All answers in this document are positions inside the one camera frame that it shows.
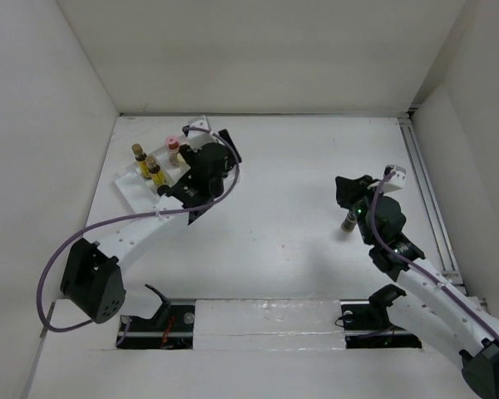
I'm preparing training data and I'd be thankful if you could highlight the white divided organizer tray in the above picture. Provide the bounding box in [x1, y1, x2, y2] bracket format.
[111, 136, 241, 221]

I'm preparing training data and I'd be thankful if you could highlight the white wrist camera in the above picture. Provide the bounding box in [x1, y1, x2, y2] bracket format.
[182, 116, 215, 150]
[383, 165, 407, 193]

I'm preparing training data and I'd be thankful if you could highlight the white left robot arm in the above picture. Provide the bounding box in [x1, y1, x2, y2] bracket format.
[60, 126, 242, 330]

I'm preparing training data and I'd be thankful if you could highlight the aluminium rail right side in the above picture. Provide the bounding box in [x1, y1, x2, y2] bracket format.
[398, 104, 469, 296]

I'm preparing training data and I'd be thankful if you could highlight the brown spice jar dark cap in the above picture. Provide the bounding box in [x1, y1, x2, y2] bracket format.
[341, 211, 357, 233]

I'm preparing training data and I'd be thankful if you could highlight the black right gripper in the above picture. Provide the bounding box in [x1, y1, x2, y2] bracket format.
[336, 175, 387, 245]

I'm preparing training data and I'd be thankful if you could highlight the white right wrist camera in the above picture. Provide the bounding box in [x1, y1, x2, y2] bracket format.
[383, 165, 407, 193]

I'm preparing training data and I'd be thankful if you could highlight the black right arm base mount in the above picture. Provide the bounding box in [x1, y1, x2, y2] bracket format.
[334, 284, 422, 349]

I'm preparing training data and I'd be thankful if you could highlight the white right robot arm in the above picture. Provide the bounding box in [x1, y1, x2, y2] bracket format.
[335, 167, 499, 398]

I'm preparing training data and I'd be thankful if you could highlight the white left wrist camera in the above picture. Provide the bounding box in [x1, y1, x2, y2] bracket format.
[182, 116, 215, 150]

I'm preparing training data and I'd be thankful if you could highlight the yellow label bottle gold cap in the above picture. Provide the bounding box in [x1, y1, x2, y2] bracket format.
[131, 143, 151, 180]

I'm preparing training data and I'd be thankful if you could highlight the cream cap sauce bottle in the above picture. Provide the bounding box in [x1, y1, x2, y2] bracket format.
[179, 145, 193, 165]

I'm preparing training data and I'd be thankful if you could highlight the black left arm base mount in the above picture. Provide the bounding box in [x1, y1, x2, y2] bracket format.
[116, 284, 196, 350]

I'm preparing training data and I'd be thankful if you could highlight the pink cap spice bottle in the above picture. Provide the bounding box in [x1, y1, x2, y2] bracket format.
[165, 135, 182, 168]

